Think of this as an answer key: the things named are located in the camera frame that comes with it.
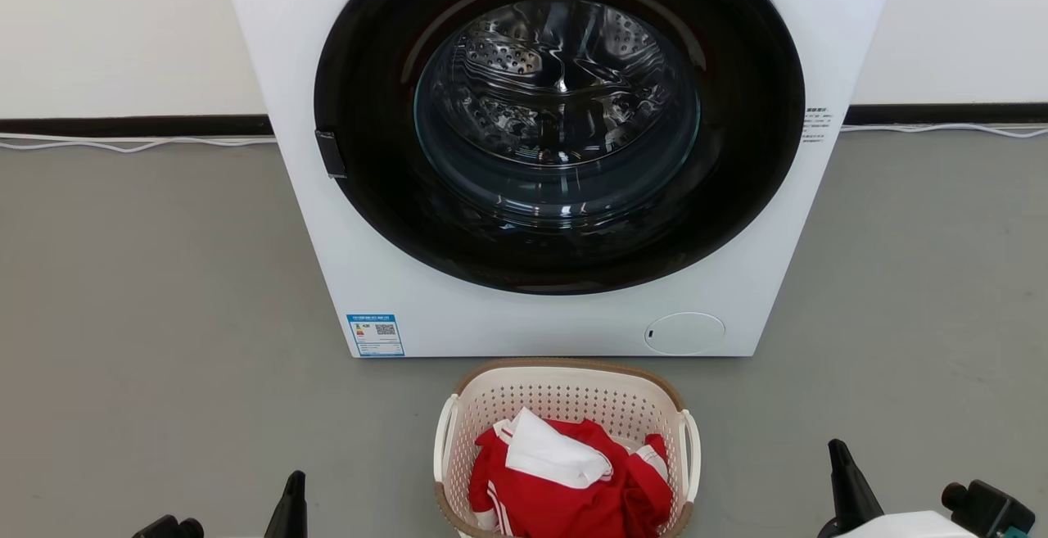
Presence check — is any small printed text sticker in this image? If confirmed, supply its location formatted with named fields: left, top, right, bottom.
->
left=802, top=106, right=834, bottom=144

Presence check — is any cream perforated plastic laundry basket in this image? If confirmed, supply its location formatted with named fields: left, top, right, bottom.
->
left=433, top=358, right=702, bottom=538

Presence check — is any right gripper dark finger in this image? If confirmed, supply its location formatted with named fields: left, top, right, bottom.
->
left=941, top=479, right=1037, bottom=538
left=817, top=438, right=886, bottom=538

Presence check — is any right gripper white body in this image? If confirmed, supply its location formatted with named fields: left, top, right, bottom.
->
left=833, top=510, right=981, bottom=538

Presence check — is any steel washing machine drum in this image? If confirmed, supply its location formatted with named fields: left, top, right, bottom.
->
left=413, top=0, right=702, bottom=224

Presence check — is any black round washing machine door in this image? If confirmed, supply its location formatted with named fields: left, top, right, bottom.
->
left=314, top=0, right=806, bottom=296

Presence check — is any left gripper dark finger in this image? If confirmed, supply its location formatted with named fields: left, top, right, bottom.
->
left=131, top=515, right=205, bottom=538
left=264, top=471, right=309, bottom=538

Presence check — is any black door handle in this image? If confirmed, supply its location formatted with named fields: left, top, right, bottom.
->
left=315, top=129, right=348, bottom=179

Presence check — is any blue energy label sticker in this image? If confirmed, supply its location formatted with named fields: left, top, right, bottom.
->
left=346, top=314, right=405, bottom=357

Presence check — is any round white filter cover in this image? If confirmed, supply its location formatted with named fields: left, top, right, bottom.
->
left=644, top=312, right=726, bottom=356

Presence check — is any white floor cable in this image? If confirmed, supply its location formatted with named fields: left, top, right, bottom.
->
left=0, top=133, right=278, bottom=154
left=842, top=122, right=1048, bottom=140

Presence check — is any white washing machine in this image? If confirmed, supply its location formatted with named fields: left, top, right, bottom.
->
left=215, top=0, right=904, bottom=358

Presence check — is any red garment with white stripes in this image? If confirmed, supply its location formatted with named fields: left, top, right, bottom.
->
left=468, top=418, right=674, bottom=538

